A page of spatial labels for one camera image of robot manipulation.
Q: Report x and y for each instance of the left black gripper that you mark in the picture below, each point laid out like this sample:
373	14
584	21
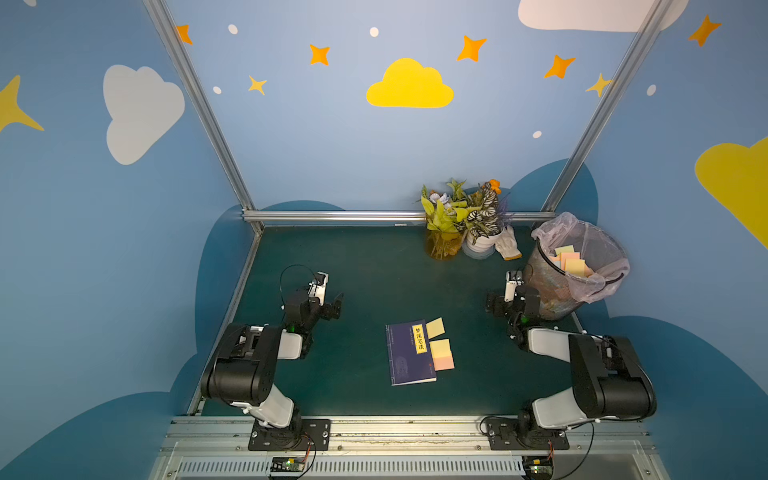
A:
327	306

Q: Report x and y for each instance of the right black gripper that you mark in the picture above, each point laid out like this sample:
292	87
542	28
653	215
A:
501	306

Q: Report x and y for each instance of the yellow sticky note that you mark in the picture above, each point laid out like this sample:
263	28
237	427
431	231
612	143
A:
440	348
435	328

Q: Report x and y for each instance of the purple covered book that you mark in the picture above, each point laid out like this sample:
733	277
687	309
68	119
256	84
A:
409	353

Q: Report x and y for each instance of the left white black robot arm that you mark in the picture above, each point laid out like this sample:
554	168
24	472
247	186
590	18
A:
242	370

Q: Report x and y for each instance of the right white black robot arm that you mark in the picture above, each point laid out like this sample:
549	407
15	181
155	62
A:
608	381

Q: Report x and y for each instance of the pink sticky note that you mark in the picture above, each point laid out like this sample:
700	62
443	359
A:
443	363

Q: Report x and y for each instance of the discarded sticky notes in bin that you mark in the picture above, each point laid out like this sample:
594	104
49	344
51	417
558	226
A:
571	261

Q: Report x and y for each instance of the white work glove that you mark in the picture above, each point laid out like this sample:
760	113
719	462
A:
507	246

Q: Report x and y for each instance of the black mesh trash bin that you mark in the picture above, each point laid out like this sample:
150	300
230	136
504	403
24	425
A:
552	294

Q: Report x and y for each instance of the patterned plant in white pot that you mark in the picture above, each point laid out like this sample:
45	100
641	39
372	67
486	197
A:
484	223

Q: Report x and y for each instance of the green plant in amber vase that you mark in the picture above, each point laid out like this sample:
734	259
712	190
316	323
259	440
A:
446	216

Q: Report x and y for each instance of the translucent plastic bin liner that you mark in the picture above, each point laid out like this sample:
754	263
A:
605	259

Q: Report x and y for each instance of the left circuit board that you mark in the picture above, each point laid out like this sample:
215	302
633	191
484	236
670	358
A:
286	466

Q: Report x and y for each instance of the circuit board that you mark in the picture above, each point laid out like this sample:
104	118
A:
286	466
537	468

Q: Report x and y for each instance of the right circuit board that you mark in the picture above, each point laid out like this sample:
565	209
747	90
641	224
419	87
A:
537	468

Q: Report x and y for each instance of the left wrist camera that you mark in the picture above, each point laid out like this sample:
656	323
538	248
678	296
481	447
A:
318	286

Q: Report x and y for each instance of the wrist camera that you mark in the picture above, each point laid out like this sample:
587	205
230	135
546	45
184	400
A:
318	286
513	279

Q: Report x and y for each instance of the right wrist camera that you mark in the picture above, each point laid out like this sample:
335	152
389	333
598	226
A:
513	279

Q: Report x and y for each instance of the aluminium frame back bar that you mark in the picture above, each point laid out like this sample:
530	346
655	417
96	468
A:
327	217

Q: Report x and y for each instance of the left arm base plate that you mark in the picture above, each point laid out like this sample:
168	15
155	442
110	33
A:
297	436

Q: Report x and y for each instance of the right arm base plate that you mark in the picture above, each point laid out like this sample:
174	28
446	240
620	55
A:
508	434

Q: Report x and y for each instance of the aluminium front rail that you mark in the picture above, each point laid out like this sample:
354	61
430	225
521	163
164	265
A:
403	447

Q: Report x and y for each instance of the aluminium frame left post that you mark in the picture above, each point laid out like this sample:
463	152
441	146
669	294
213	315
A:
161	17

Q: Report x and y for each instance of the aluminium frame post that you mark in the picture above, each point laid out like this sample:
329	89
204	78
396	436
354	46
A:
161	17
636	53

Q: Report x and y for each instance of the aluminium frame right post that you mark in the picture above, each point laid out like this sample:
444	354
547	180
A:
636	53

